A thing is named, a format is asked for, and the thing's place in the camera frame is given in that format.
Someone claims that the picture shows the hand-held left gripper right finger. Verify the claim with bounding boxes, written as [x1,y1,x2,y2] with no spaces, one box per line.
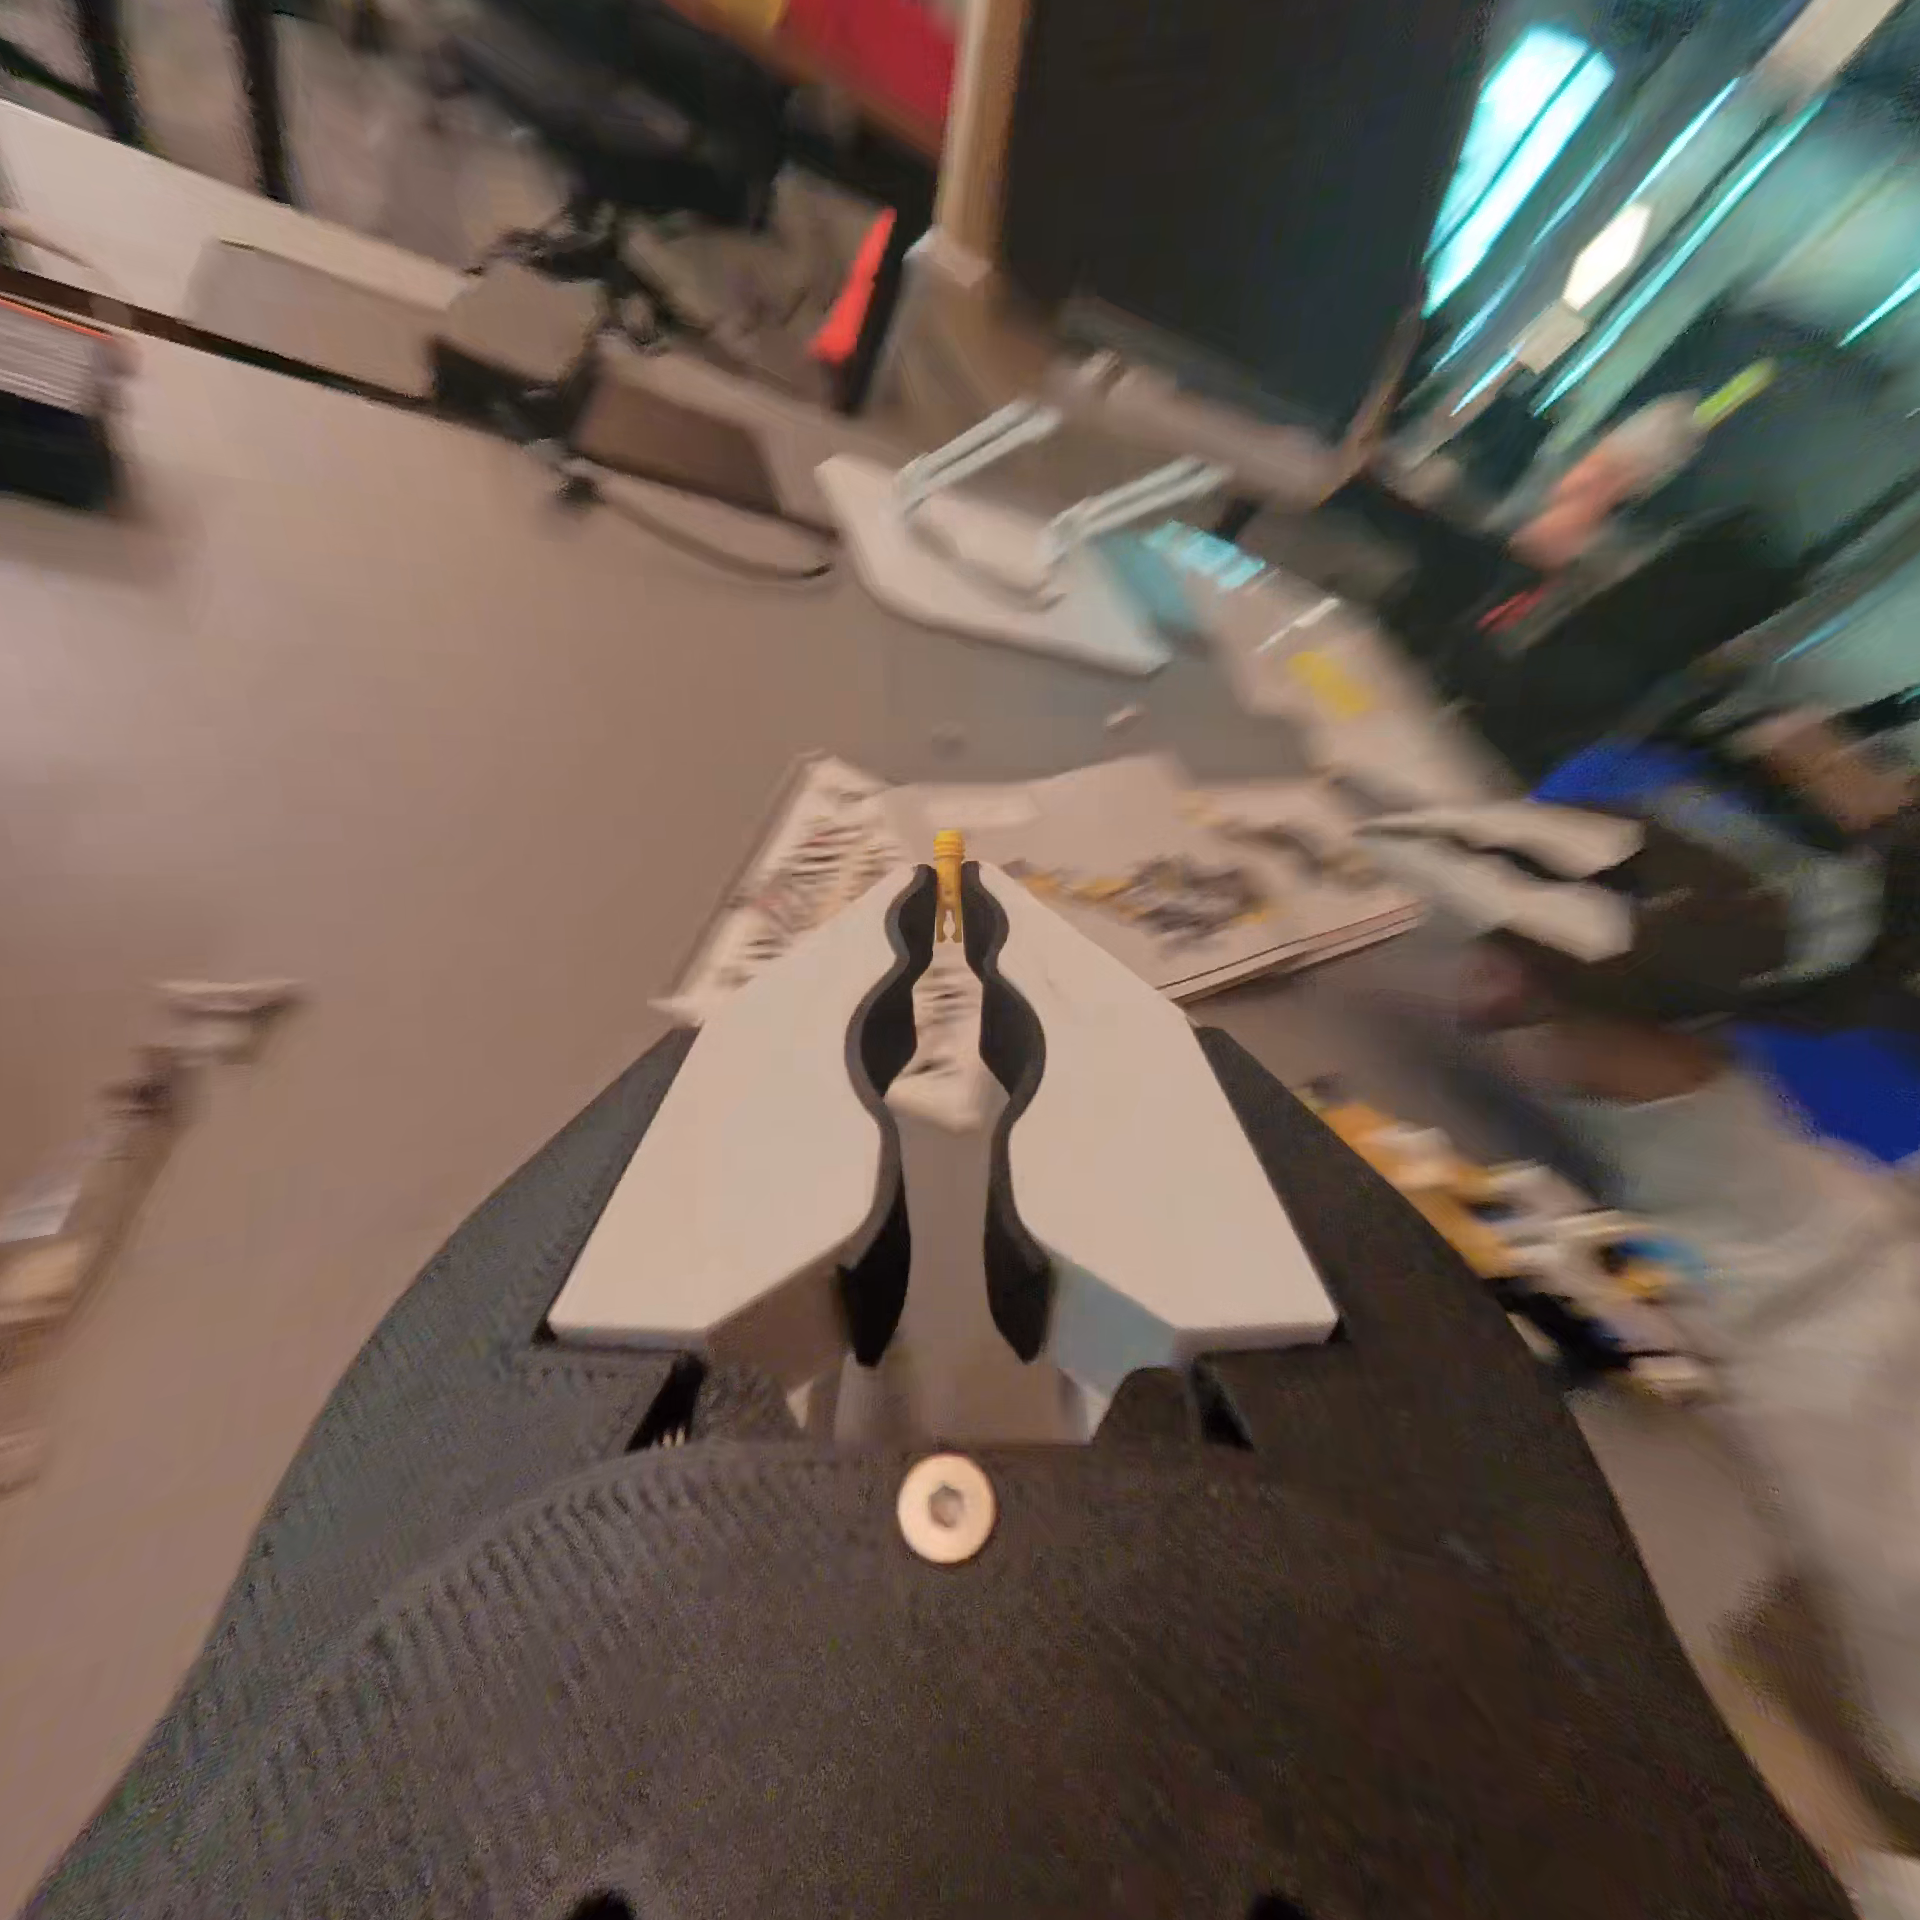
[964,859,1340,1430]

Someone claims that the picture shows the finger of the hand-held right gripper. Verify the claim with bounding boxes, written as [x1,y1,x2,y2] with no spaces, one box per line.
[1356,805,1647,891]
[1430,874,1639,966]

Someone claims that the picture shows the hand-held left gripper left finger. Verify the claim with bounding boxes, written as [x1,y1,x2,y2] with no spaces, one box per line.
[549,863,921,1430]

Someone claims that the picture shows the yellow lego model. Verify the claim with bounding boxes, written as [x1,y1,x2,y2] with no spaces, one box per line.
[1301,1078,1720,1406]

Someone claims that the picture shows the laminated instruction sheet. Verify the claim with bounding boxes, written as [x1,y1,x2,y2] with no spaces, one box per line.
[1139,520,1509,805]

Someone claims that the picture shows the printed newspaper sheets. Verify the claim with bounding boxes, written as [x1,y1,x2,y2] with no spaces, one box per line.
[655,751,1430,1037]

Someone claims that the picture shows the stack of booklets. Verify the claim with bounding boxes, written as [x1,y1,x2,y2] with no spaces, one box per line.
[0,975,305,1493]

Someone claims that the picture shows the black cable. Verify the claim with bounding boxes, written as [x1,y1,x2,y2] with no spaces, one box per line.
[556,456,839,583]

